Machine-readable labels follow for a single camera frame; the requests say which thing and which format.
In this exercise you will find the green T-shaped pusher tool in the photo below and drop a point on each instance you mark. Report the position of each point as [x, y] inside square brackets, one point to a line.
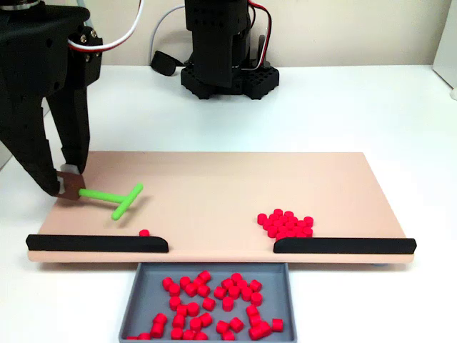
[103, 196]

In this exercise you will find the red cylinder granule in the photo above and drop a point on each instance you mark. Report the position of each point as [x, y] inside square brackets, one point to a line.
[277, 224]
[185, 282]
[288, 225]
[188, 334]
[175, 303]
[182, 310]
[236, 278]
[255, 319]
[204, 276]
[228, 304]
[262, 218]
[160, 318]
[277, 325]
[296, 227]
[144, 233]
[227, 284]
[255, 333]
[288, 214]
[242, 284]
[203, 291]
[256, 298]
[299, 234]
[144, 336]
[168, 283]
[280, 235]
[205, 319]
[273, 217]
[289, 232]
[157, 330]
[255, 285]
[233, 292]
[292, 219]
[132, 338]
[308, 221]
[195, 324]
[222, 326]
[278, 213]
[272, 231]
[178, 320]
[177, 333]
[236, 324]
[191, 290]
[267, 224]
[246, 294]
[228, 336]
[193, 309]
[201, 336]
[198, 283]
[282, 219]
[252, 310]
[265, 327]
[209, 303]
[307, 231]
[220, 292]
[300, 224]
[282, 229]
[174, 289]

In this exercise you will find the grey tray container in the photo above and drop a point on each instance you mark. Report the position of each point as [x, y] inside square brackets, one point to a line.
[150, 278]

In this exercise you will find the beige board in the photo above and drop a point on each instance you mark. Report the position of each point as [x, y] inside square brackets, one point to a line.
[214, 193]

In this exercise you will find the black rail strip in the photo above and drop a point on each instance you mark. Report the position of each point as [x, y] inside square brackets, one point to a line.
[339, 246]
[89, 243]

